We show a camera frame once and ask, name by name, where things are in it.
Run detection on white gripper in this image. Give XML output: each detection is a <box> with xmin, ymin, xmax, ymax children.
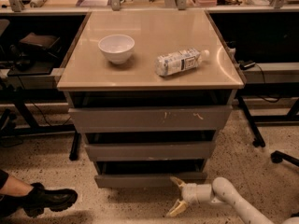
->
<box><xmin>166</xmin><ymin>176</ymin><xmax>214</xmax><ymax>217</ymax></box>

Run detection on grey bottom drawer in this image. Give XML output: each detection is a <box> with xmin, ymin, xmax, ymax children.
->
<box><xmin>94</xmin><ymin>159</ymin><xmax>207</xmax><ymax>189</ymax></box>

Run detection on grey drawer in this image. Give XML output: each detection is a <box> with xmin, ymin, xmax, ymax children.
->
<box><xmin>69</xmin><ymin>105</ymin><xmax>232</xmax><ymax>133</ymax></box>
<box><xmin>94</xmin><ymin>159</ymin><xmax>207</xmax><ymax>189</ymax></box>
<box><xmin>85</xmin><ymin>141</ymin><xmax>216</xmax><ymax>161</ymax></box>

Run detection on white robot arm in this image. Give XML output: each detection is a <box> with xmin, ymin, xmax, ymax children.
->
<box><xmin>166</xmin><ymin>176</ymin><xmax>274</xmax><ymax>224</ymax></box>

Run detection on grey drawer cabinet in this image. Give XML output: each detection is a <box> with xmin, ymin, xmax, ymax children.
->
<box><xmin>56</xmin><ymin>9</ymin><xmax>246</xmax><ymax>189</ymax></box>

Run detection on grey top drawer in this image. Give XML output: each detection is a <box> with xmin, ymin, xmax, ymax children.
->
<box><xmin>69</xmin><ymin>105</ymin><xmax>232</xmax><ymax>133</ymax></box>

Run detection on grey middle drawer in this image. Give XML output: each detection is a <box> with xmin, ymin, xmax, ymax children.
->
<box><xmin>85</xmin><ymin>141</ymin><xmax>216</xmax><ymax>161</ymax></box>

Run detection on black office chair base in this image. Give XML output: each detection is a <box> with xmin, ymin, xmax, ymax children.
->
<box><xmin>270</xmin><ymin>150</ymin><xmax>299</xmax><ymax>167</ymax></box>

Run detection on clear plastic water bottle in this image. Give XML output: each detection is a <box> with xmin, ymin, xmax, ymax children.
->
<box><xmin>155</xmin><ymin>48</ymin><xmax>210</xmax><ymax>77</ymax></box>

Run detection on black chunky shoe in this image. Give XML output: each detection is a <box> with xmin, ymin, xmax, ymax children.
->
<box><xmin>22</xmin><ymin>187</ymin><xmax>78</xmax><ymax>217</ymax></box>

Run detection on black power adapter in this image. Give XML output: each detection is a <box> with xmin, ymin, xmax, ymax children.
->
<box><xmin>239</xmin><ymin>61</ymin><xmax>255</xmax><ymax>70</ymax></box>

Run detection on white ceramic bowl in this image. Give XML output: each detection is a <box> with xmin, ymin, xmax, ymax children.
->
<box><xmin>98</xmin><ymin>35</ymin><xmax>135</xmax><ymax>64</ymax></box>

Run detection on person's bare lower leg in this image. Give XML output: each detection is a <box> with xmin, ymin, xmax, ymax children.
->
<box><xmin>0</xmin><ymin>175</ymin><xmax>34</xmax><ymax>197</ymax></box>

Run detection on dark box under desk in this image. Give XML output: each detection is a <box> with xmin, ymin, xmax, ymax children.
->
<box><xmin>19</xmin><ymin>33</ymin><xmax>62</xmax><ymax>60</ymax></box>

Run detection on black desk leg frame right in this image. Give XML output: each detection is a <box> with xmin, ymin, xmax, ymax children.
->
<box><xmin>237</xmin><ymin>96</ymin><xmax>299</xmax><ymax>147</ymax></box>

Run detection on black desk leg frame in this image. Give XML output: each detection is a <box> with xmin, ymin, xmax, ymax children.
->
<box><xmin>237</xmin><ymin>96</ymin><xmax>299</xmax><ymax>147</ymax></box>
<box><xmin>0</xmin><ymin>89</ymin><xmax>80</xmax><ymax>161</ymax></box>

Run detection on black desk leg frame left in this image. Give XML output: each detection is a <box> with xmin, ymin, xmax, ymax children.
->
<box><xmin>0</xmin><ymin>89</ymin><xmax>80</xmax><ymax>161</ymax></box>

